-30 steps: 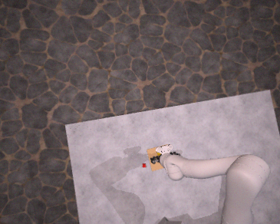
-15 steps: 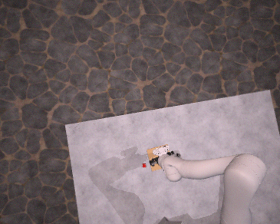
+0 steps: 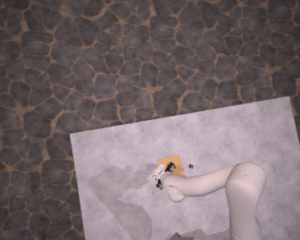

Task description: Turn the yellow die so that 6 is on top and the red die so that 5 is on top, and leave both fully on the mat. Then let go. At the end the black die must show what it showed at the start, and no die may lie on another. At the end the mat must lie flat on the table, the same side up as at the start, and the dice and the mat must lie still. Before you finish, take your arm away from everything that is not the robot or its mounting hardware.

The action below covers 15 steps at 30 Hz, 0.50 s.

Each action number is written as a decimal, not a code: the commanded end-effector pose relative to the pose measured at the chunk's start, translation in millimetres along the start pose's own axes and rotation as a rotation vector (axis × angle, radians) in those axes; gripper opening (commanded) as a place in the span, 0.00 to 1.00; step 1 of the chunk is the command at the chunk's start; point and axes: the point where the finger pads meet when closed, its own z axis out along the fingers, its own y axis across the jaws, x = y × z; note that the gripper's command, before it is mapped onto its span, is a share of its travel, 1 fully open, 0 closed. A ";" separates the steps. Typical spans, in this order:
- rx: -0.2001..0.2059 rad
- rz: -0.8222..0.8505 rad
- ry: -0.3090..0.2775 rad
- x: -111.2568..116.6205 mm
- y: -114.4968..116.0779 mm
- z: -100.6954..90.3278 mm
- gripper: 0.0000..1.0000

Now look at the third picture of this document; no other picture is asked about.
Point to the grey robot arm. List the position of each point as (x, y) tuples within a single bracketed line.
[(244, 184)]

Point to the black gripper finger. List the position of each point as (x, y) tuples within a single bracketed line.
[(170, 166), (160, 185)]

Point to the tan square mat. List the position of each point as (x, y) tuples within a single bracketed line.
[(175, 160)]

